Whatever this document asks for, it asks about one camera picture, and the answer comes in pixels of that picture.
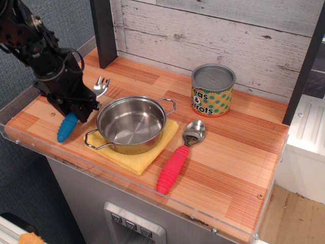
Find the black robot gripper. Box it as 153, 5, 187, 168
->
32, 73, 101, 123

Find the blue handled metal fork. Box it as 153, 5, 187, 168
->
57, 77, 111, 143

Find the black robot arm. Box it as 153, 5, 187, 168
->
1, 1, 101, 123

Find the silver steel pan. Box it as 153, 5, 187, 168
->
84, 96, 176, 155

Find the yellow folded cloth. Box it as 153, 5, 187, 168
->
85, 119, 179, 176

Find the silver dispenser button panel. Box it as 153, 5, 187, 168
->
104, 201, 167, 243

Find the orange object at corner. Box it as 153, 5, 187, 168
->
18, 232, 45, 244

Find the peas and carrots can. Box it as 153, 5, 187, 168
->
191, 64, 236, 117

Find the clear acrylic guard rail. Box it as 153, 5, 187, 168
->
0, 35, 290, 244

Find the dark grey left post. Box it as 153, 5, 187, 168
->
90, 0, 118, 69

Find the dark grey post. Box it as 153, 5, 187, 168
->
90, 0, 118, 69
282, 4, 324, 126

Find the red handled metal spoon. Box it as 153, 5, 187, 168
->
156, 120, 206, 194

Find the dark grey right post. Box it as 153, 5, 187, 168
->
282, 4, 324, 126

